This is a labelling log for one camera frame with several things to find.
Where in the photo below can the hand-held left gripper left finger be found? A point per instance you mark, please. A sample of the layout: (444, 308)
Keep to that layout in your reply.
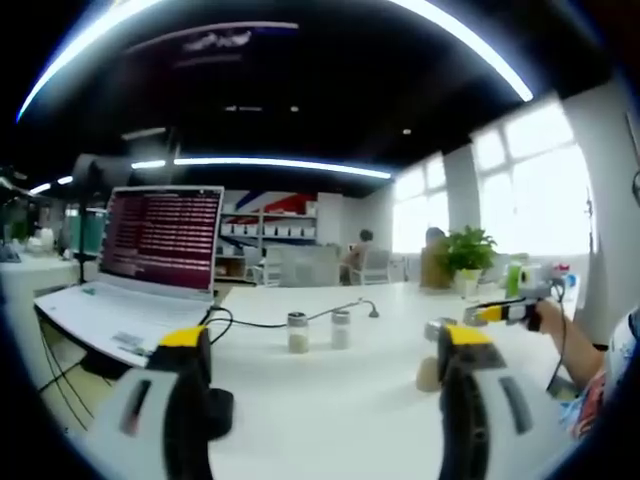
(115, 445)

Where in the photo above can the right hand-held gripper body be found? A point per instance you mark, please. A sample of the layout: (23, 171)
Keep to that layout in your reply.
(534, 282)

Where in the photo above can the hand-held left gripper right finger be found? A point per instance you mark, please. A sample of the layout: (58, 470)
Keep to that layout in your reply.
(540, 440)

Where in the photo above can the small glass seasoning bottle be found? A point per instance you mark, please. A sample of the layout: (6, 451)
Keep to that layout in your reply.
(298, 340)
(340, 332)

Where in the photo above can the green drink bottle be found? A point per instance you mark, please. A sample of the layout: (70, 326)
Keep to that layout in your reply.
(514, 282)

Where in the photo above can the person's right hand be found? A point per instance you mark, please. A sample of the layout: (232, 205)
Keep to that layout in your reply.
(552, 317)

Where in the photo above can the black white penguin toy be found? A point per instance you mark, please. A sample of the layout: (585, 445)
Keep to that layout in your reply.
(557, 286)

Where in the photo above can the potted green plant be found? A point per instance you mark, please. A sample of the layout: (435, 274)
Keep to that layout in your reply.
(467, 247)

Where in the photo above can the large bright window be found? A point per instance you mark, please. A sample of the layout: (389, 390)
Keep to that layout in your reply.
(420, 220)
(540, 200)

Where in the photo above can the brown paper bag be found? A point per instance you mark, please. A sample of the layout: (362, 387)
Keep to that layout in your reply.
(430, 267)

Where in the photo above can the black computer mouse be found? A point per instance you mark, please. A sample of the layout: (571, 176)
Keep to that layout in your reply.
(224, 412)

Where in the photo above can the white office chair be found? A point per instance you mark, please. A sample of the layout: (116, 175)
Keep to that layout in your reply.
(379, 266)

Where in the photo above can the white office desk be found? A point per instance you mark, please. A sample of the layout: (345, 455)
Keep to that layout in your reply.
(45, 267)

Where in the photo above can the grey mesh chair back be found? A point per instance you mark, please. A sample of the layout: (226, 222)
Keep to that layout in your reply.
(305, 267)

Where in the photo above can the teal panel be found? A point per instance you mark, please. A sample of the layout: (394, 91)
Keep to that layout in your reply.
(92, 232)

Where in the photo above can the white laptop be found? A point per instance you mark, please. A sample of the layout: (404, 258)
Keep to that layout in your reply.
(160, 235)

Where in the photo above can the white plastic jug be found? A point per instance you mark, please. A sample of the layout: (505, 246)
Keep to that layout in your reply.
(45, 240)

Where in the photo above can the small green office plant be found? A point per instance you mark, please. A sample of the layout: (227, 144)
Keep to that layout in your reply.
(20, 232)

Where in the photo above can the row of white storage bins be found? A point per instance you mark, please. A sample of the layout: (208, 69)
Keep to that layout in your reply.
(270, 230)

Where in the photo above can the white metal shelf rack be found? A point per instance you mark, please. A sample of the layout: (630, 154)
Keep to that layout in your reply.
(270, 216)

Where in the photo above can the short ceiling light strip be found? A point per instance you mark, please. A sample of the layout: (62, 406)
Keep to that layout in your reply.
(148, 164)
(40, 189)

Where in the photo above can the small dark monitor on pole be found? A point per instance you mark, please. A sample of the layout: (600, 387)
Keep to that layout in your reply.
(95, 170)

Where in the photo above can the white ceiling air conditioner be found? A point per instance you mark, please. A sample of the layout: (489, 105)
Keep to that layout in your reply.
(145, 133)

